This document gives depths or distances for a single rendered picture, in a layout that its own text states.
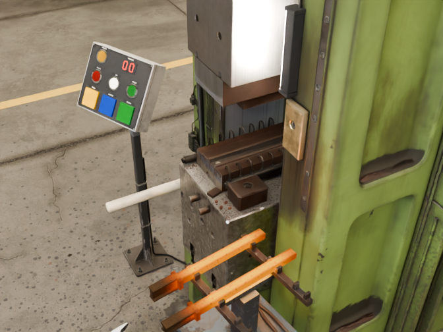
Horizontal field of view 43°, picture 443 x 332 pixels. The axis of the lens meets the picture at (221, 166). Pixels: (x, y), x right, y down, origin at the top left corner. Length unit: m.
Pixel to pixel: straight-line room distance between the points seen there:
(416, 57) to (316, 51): 0.31
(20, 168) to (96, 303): 1.26
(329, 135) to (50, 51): 3.90
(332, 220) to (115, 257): 1.60
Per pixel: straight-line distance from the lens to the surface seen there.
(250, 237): 1.77
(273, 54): 1.76
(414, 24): 1.65
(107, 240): 3.20
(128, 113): 2.29
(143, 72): 2.26
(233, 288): 1.63
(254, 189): 1.94
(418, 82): 1.78
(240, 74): 1.72
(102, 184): 3.57
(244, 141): 2.15
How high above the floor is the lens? 2.22
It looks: 38 degrees down
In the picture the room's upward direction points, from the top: straight up
